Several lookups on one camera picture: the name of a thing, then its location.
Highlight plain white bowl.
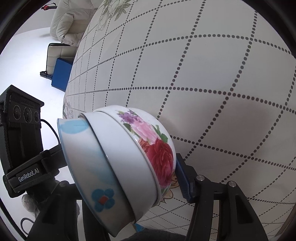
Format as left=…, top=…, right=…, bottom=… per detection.
left=95, top=105, right=176, bottom=205

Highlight white bowl dark rim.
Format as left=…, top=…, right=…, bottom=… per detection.
left=83, top=111, right=159, bottom=221

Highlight white bowl blue dots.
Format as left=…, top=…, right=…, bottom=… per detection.
left=57, top=116, right=134, bottom=237

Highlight white gloved left hand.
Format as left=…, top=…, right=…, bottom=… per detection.
left=21, top=194, right=41, bottom=219

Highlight blue mat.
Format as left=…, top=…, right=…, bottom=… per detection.
left=51, top=58, right=72, bottom=92

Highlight diamond pattern tablecloth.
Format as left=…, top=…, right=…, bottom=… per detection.
left=63, top=1, right=295, bottom=240

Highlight cream padded folding chair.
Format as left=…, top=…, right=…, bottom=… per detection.
left=40, top=43, right=78, bottom=80

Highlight white puffer jacket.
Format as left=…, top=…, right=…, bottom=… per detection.
left=50, top=0, right=103, bottom=47

